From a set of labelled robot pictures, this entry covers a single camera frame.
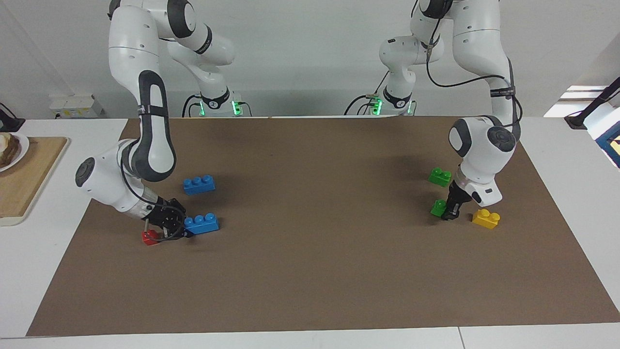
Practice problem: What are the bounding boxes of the blue three-stud toy brick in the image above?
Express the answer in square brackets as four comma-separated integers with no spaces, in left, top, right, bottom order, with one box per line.
[184,213,220,235]
[183,174,217,195]

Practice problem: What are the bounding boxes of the yellow two-stud toy brick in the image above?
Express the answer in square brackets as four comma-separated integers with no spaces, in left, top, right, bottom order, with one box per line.
[472,208,501,229]

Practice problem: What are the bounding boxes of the brown paper table mat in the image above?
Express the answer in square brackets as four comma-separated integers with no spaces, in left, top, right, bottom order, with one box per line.
[26,115,620,337]

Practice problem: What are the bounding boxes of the wooden cutting board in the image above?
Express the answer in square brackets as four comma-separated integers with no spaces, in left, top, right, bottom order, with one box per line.
[0,137,69,227]

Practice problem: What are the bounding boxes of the blue framed box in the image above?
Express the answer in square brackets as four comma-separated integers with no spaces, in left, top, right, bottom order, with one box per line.
[595,121,620,169]

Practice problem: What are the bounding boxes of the white plate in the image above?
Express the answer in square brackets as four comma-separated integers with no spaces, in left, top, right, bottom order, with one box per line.
[0,133,30,173]

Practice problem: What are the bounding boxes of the brown bread slices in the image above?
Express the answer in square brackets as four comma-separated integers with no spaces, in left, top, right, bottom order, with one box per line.
[0,134,21,166]

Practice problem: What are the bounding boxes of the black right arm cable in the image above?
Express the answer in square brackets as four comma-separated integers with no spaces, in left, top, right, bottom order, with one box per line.
[119,145,189,242]

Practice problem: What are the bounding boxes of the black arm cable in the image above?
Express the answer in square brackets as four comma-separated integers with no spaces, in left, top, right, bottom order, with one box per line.
[425,29,524,141]
[119,145,189,242]

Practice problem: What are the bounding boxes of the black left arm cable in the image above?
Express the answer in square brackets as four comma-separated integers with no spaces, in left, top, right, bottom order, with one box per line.
[425,29,524,141]

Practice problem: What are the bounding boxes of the black right base cables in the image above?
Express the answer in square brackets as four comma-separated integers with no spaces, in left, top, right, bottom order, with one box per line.
[182,94,202,118]

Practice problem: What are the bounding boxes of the black base cables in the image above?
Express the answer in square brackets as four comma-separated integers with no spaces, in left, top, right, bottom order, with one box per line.
[344,73,391,116]
[182,94,202,118]

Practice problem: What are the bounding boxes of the black left base cables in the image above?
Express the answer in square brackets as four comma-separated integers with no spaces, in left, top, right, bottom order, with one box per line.
[344,73,391,116]

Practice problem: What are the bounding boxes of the white wall socket box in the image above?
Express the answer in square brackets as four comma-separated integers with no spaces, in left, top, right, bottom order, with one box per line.
[49,94,105,120]

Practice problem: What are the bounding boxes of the black camera stand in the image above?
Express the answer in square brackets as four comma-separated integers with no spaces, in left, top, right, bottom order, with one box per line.
[564,77,620,130]

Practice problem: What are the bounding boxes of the black clamp mount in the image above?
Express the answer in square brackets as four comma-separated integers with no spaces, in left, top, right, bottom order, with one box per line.
[0,103,26,132]

